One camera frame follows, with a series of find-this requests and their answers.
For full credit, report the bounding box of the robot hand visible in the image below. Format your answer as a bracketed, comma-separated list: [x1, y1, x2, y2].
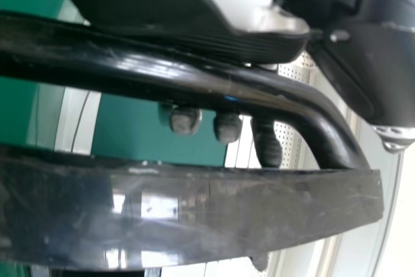
[53, 0, 415, 168]

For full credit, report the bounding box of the white perforated cable duct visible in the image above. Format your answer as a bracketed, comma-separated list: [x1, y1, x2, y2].
[223, 53, 327, 171]

